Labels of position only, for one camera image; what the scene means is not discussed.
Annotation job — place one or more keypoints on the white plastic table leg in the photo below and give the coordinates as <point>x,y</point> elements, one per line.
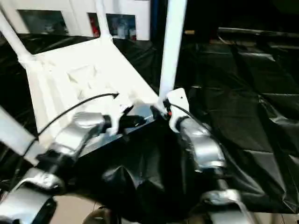
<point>173,46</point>
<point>103,18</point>
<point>14,39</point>
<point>14,135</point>

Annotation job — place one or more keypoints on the white plastic table top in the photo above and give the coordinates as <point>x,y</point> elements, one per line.
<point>79,70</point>

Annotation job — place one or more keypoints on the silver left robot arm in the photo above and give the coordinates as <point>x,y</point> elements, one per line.
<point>60,154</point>

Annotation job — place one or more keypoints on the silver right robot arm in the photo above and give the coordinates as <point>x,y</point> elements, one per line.
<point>205,154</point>

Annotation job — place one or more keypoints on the black work mat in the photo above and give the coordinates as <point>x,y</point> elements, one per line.
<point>233,116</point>

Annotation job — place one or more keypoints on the grey left robot leg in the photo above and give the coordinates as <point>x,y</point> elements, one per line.
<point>100,217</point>

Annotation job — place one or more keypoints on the red bottle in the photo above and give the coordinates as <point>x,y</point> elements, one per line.
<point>94,25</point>

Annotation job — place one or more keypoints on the white display cabinet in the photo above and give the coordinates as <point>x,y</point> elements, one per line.
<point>70,11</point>

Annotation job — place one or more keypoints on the black low cabinet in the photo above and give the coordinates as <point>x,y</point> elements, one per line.
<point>247,16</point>

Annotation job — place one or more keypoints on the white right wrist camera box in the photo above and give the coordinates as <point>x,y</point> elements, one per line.
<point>177,102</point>

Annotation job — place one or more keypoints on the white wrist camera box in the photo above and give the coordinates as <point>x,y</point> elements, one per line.
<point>177,102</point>
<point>117,114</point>

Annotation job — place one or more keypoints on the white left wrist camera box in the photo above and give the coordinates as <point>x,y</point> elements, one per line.
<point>117,114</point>

